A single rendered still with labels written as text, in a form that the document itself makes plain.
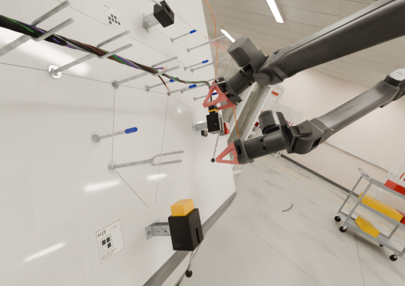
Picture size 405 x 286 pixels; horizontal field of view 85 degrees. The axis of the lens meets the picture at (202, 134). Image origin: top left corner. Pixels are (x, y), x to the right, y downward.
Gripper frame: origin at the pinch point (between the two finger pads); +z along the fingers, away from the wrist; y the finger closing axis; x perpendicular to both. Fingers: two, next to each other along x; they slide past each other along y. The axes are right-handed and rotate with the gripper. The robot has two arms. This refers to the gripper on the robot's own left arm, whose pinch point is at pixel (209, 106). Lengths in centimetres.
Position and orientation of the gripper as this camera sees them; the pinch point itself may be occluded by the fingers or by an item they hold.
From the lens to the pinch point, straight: 70.3
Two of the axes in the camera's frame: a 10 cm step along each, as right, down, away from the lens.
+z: -7.6, 5.8, 2.9
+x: 4.7, 8.0, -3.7
